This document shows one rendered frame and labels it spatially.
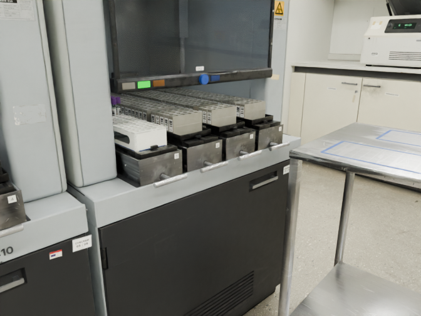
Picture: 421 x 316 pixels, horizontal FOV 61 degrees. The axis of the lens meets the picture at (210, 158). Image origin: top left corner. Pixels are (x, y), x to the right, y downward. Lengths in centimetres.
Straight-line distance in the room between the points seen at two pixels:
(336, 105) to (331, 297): 212
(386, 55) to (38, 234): 266
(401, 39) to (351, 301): 208
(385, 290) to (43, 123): 118
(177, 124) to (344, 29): 300
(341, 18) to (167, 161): 315
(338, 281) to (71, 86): 107
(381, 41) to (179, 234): 235
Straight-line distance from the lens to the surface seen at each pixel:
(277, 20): 135
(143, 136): 93
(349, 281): 142
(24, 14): 85
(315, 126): 331
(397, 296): 141
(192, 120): 107
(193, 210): 106
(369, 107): 307
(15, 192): 79
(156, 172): 93
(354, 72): 315
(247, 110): 124
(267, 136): 123
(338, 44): 388
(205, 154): 102
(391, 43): 300
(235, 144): 111
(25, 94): 85
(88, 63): 89
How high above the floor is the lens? 109
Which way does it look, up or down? 18 degrees down
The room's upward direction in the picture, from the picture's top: straight up
